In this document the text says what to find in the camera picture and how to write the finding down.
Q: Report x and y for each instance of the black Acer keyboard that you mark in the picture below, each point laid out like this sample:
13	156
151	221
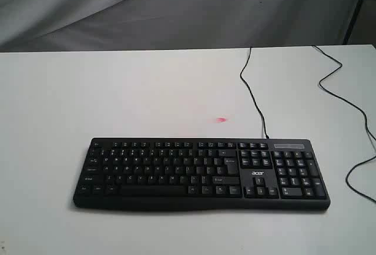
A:
182	174

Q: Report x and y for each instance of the pink mark on table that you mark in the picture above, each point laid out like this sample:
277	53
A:
221	120

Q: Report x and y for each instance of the grey backdrop cloth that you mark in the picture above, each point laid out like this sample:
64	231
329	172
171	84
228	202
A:
110	25

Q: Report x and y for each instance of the black tripod stand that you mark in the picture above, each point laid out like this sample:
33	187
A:
352	22

